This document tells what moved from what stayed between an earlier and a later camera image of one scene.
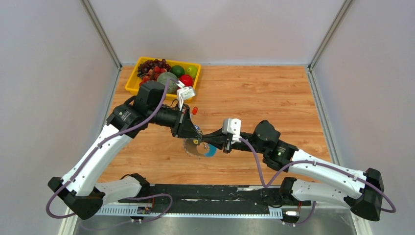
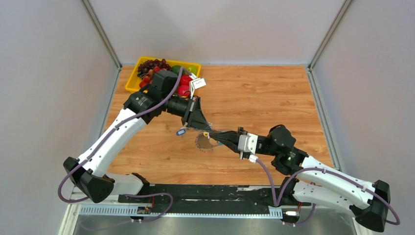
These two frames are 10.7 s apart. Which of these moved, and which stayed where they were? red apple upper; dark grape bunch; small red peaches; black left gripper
Moved: black left gripper
Stayed: dark grape bunch; red apple upper; small red peaches
